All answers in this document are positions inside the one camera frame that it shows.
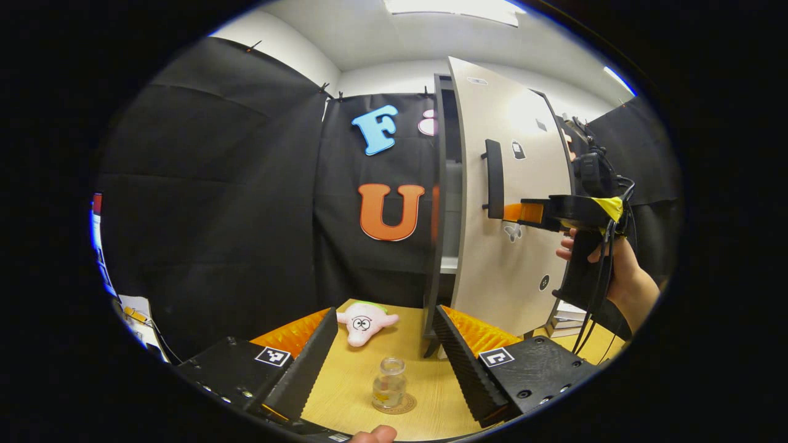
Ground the grey cabinet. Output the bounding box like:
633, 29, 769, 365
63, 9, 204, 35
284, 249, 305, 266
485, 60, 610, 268
422, 74, 579, 359

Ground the round brown coaster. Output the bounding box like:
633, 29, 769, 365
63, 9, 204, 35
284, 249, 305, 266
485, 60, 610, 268
372, 394, 417, 415

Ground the beige cabinet door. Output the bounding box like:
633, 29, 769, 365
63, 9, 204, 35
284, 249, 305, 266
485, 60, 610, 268
448, 57, 577, 338

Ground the clear glass bottle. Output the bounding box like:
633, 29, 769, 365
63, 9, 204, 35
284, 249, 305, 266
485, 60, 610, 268
372, 357, 408, 411

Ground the black backdrop cloth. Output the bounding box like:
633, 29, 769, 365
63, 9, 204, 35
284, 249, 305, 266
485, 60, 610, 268
95, 37, 684, 361

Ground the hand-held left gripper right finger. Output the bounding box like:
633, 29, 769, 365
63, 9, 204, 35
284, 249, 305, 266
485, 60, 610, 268
432, 305, 601, 429

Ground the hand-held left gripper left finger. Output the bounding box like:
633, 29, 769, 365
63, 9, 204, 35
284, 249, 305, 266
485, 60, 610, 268
174, 306, 339, 428

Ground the large ceiling light panel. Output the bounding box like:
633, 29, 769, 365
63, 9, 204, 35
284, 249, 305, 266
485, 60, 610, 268
383, 0, 527, 27

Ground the pink plush toy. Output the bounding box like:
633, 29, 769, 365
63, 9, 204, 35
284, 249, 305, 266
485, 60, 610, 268
336, 301, 400, 348

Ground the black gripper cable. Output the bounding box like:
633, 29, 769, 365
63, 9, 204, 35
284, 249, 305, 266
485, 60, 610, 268
571, 175, 637, 356

